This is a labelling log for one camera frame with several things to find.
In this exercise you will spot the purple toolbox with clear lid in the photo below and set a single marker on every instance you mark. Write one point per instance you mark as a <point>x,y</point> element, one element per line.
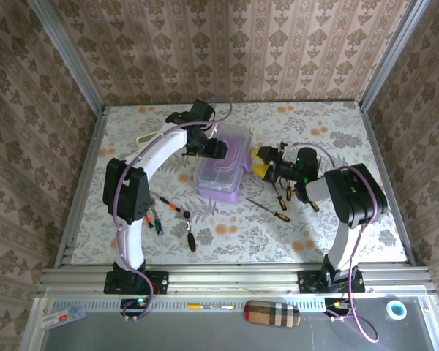
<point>219,183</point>

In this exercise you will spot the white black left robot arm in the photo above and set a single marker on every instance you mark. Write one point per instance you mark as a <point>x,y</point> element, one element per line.
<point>131,245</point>

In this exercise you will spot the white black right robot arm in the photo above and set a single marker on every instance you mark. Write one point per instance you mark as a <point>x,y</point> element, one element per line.
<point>355,197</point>

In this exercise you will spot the beige desk calculator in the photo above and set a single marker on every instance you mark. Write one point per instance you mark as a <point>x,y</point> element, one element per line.
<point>144,140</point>

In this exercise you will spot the small circuit board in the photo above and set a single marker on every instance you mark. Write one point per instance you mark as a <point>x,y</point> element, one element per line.
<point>131,303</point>
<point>333,304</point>

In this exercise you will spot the plaid glasses case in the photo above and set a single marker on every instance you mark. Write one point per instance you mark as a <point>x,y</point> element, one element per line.
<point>272,313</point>

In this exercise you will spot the yellow pen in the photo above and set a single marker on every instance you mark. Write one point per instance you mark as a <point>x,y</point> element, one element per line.
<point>195,306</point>

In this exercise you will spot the white blue tape roll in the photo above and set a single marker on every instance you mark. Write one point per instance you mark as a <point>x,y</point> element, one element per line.
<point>390,306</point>

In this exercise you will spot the aluminium bench edge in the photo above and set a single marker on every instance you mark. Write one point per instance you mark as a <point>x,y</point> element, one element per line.
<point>33,329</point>

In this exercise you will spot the aluminium side rail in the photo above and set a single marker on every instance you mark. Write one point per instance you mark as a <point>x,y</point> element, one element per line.
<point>94,139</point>
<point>388,183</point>

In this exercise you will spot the aluminium front rail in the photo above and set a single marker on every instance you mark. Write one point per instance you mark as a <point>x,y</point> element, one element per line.
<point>234,279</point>

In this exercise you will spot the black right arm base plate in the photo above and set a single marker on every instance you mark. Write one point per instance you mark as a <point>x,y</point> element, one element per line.
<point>305,283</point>

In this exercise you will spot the aluminium frame post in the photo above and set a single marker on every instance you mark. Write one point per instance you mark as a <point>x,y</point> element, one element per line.
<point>68,55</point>
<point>392,55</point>

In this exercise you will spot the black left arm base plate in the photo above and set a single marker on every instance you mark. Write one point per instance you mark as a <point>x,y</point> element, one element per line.
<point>161,283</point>

